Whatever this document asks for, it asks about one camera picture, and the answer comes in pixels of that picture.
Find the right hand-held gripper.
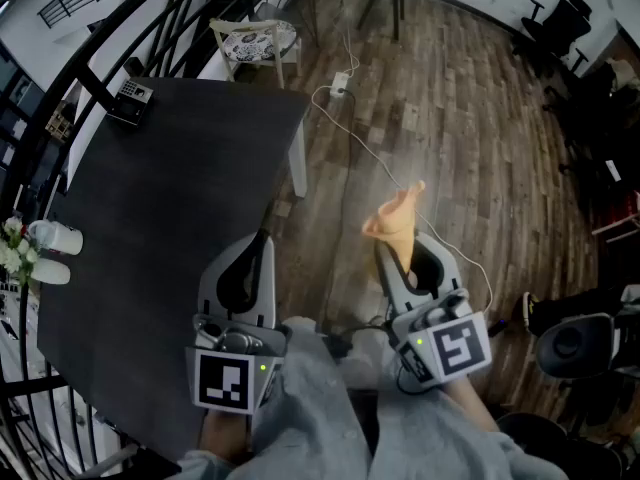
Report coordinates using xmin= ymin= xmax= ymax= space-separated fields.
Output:
xmin=374 ymin=231 xmax=494 ymax=387

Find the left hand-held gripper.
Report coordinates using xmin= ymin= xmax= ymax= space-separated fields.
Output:
xmin=184 ymin=231 xmax=292 ymax=414

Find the orange cloth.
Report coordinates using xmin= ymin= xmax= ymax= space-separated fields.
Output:
xmin=361 ymin=180 xmax=427 ymax=285

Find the person's left forearm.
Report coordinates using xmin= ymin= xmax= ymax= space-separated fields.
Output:
xmin=199 ymin=407 xmax=254 ymax=465

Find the person's right forearm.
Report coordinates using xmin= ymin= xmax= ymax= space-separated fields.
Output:
xmin=439 ymin=375 xmax=501 ymax=434

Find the person's grey clothing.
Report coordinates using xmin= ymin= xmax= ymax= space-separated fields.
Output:
xmin=174 ymin=317 xmax=571 ymax=480

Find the black office chair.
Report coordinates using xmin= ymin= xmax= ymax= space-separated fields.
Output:
xmin=537 ymin=312 xmax=617 ymax=380
xmin=519 ymin=0 xmax=594 ymax=77

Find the white penguin print cup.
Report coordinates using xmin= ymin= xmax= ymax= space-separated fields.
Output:
xmin=42 ymin=221 xmax=85 ymax=257

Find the white vase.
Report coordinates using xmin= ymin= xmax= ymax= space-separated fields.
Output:
xmin=29 ymin=257 xmax=72 ymax=286

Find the clear plastic bottle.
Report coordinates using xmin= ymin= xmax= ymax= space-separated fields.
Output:
xmin=27 ymin=220 xmax=51 ymax=250

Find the white flower bouquet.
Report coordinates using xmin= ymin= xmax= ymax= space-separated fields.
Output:
xmin=0 ymin=216 xmax=39 ymax=285

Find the floral seat cushion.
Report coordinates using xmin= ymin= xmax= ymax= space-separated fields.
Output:
xmin=222 ymin=20 xmax=298 ymax=62

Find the white wooden chair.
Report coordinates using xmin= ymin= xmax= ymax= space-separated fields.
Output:
xmin=208 ymin=17 xmax=304 ymax=90

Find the black metal railing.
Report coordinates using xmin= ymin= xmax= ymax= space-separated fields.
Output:
xmin=0 ymin=0 xmax=281 ymax=480

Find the wooden side table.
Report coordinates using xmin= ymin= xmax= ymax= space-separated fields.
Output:
xmin=277 ymin=0 xmax=347 ymax=49

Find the white cable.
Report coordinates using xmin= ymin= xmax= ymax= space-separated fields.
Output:
xmin=311 ymin=85 xmax=495 ymax=315

